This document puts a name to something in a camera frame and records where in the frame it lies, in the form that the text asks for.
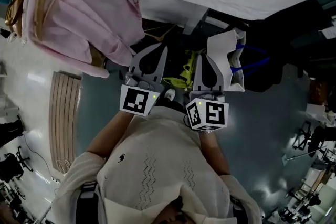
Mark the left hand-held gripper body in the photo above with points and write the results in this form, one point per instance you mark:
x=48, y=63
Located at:
x=136, y=101

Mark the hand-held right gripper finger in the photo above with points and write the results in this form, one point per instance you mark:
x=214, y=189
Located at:
x=198, y=76
x=219, y=81

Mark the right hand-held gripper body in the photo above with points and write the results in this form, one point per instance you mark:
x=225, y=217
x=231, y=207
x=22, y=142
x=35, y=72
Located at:
x=207, y=112

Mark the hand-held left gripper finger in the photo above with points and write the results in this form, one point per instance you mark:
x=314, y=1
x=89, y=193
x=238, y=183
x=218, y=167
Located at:
x=136, y=63
x=162, y=65

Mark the person's left forearm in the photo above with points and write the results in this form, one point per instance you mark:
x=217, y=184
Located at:
x=110, y=136

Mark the person's right forearm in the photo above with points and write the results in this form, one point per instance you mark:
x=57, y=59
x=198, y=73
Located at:
x=214, y=154

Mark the person's white shoe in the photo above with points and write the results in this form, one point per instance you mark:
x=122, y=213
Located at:
x=170, y=94

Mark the person's cream knit sweater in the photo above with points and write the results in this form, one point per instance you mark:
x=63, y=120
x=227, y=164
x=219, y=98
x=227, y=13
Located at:
x=157, y=165

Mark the pink hanging garment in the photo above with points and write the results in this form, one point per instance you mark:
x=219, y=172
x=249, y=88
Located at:
x=78, y=21

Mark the cardboard box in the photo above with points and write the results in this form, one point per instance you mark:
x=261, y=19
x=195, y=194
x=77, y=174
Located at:
x=319, y=97

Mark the teal-headed mop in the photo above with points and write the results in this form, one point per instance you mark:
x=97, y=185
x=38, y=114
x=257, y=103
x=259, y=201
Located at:
x=299, y=158

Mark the black swivel chair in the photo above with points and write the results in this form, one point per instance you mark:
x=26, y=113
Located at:
x=307, y=139

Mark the white power strip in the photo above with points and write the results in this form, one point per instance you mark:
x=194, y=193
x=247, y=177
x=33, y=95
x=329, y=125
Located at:
x=55, y=180

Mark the black office chair base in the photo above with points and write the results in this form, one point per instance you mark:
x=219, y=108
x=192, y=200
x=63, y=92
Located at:
x=21, y=162

